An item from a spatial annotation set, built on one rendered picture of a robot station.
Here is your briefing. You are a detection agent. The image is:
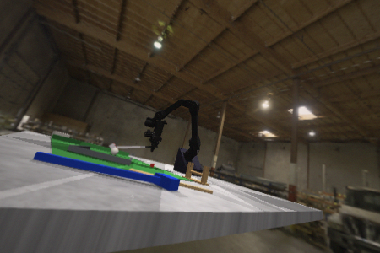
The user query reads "green putting mat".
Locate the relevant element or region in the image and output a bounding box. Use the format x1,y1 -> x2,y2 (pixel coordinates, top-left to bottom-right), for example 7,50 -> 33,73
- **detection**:
52,138 -> 193,182

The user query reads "white golf ball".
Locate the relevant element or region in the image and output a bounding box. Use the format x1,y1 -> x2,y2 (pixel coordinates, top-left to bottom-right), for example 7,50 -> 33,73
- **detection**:
111,148 -> 118,155

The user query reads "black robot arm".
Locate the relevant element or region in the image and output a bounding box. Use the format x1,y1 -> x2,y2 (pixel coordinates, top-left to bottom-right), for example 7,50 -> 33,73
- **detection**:
144,99 -> 201,161

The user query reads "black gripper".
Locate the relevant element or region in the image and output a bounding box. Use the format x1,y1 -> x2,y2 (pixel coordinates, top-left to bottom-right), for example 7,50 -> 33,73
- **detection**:
149,128 -> 162,152

